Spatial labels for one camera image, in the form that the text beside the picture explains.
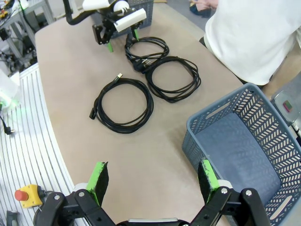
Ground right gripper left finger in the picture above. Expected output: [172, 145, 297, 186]
[34, 161, 123, 226]

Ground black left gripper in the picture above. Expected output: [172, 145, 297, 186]
[92, 9, 142, 53]

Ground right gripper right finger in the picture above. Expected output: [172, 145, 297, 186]
[191, 159, 271, 226]

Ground black power cable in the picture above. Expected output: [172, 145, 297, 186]
[124, 32, 170, 73]

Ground black braided USB cable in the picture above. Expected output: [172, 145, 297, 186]
[88, 72, 155, 134]

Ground grey-blue plastic basket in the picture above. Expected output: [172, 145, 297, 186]
[181, 82, 301, 226]
[94, 0, 155, 40]

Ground yellow emergency stop button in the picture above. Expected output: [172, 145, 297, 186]
[14, 184, 45, 210]

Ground white ribbed platform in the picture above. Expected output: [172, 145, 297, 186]
[0, 63, 76, 226]

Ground black loose power plug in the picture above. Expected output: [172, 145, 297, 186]
[0, 116, 16, 137]

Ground person in white sweatshirt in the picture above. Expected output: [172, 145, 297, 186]
[204, 0, 301, 87]

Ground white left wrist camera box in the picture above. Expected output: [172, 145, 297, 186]
[113, 8, 147, 33]

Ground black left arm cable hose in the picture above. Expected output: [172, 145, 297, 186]
[62, 0, 95, 26]

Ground thin black coiled cable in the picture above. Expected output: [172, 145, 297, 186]
[145, 55, 202, 104]

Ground grey metal box with switch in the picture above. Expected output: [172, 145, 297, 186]
[269, 89, 301, 127]

